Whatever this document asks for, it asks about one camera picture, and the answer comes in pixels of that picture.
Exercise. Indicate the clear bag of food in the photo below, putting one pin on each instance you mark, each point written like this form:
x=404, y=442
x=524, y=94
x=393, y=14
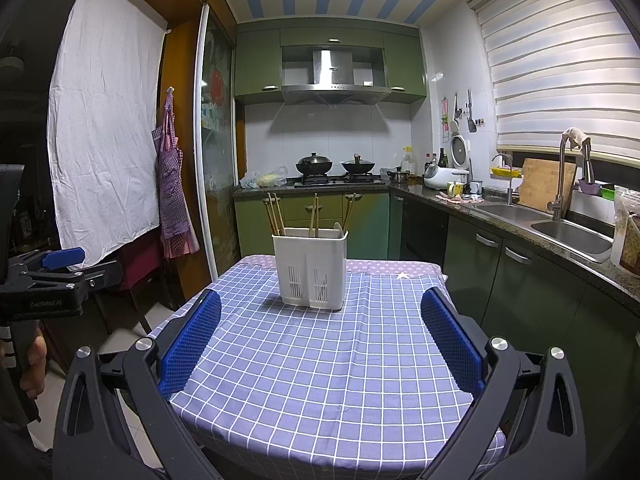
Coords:
x=627, y=235

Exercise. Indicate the dark red cloth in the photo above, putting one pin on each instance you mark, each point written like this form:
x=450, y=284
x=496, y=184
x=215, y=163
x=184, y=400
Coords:
x=142, y=270

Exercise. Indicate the steel double sink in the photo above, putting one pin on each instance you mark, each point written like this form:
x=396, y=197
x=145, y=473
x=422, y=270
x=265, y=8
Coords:
x=570, y=235

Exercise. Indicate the glass sliding door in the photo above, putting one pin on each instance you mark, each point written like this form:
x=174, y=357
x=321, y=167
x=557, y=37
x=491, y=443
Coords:
x=222, y=135

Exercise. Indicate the tall steel faucet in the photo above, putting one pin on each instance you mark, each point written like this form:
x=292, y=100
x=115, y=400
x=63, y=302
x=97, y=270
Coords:
x=561, y=180

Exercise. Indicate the steel range hood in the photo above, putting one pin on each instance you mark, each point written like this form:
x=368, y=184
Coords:
x=330, y=92

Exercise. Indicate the set of brown wooden chopsticks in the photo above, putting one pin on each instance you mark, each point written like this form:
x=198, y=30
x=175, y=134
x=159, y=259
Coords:
x=276, y=220

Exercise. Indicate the gas stove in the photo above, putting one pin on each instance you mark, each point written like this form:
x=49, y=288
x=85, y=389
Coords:
x=337, y=181

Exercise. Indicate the wooden cutting board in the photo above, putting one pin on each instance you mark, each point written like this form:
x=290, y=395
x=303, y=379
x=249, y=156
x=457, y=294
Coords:
x=540, y=185

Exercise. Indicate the white sliding door frame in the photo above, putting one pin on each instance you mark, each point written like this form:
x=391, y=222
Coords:
x=202, y=110

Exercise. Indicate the purple container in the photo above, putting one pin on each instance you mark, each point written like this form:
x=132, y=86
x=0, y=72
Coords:
x=589, y=188

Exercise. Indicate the green container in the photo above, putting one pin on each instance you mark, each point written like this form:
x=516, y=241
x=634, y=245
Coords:
x=607, y=194

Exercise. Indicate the grey spoon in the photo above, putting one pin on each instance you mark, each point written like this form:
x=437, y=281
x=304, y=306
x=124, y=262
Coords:
x=338, y=227

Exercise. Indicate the small steel pot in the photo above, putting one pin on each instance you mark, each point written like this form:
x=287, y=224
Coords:
x=399, y=176

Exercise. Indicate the light green base cabinet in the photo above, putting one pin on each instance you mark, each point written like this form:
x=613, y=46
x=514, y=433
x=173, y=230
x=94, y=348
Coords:
x=250, y=230

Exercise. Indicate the yellow tray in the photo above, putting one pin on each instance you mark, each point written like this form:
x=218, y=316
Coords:
x=505, y=172

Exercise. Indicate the low white cooker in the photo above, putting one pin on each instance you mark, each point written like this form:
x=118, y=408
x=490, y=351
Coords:
x=442, y=177

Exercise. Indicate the pale bamboo chopstick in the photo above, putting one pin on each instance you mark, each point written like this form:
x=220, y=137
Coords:
x=315, y=215

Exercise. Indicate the white window blind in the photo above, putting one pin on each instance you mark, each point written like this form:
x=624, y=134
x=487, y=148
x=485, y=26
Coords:
x=550, y=60

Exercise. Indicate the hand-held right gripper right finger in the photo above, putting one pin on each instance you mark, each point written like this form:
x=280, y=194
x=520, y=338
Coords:
x=450, y=335

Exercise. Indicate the black wok with lid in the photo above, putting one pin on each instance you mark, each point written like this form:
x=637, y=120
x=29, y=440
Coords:
x=314, y=164
x=357, y=165

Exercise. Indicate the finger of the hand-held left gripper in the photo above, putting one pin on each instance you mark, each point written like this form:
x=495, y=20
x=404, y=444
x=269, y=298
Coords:
x=62, y=257
x=100, y=275

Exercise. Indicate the green wall cabinets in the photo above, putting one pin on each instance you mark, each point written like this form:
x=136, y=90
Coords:
x=255, y=65

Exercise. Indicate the blue checked tablecloth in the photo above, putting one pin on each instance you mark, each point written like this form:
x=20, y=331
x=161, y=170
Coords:
x=325, y=360

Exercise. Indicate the yellow oil bottle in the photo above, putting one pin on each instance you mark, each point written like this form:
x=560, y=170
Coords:
x=409, y=162

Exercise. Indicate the dark green base cabinets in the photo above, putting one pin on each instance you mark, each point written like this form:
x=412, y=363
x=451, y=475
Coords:
x=540, y=300

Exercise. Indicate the person's left hand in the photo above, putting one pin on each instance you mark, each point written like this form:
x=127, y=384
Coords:
x=36, y=365

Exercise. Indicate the small steel faucet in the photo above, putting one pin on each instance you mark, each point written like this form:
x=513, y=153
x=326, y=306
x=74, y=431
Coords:
x=510, y=185

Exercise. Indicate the black hanging spatula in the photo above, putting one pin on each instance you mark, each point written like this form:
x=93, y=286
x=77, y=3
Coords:
x=472, y=125

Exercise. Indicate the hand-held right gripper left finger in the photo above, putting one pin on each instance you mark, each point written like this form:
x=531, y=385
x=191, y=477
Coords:
x=192, y=340

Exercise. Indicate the dark glass bottle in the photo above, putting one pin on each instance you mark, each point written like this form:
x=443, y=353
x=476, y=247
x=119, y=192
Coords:
x=442, y=159

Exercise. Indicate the purple checked apron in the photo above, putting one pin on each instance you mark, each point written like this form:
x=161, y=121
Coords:
x=172, y=200

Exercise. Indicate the dark stone countertop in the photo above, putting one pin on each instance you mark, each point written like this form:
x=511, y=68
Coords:
x=590, y=272

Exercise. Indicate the clear plastic bag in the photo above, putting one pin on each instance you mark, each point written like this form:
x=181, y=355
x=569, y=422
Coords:
x=267, y=179

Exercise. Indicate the white plastic utensil holder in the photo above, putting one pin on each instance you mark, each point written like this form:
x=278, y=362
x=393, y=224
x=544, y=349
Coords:
x=310, y=270

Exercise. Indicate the white mug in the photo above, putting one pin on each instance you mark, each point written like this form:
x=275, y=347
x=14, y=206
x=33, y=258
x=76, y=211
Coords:
x=475, y=187

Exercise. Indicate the white hanging sheet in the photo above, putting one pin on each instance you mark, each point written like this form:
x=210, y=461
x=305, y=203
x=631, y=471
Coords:
x=105, y=110

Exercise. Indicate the pale rag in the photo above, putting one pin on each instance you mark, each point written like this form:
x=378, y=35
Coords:
x=575, y=136

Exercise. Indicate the sauce bottle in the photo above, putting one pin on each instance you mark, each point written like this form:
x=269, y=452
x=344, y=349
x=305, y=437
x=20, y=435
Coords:
x=431, y=162

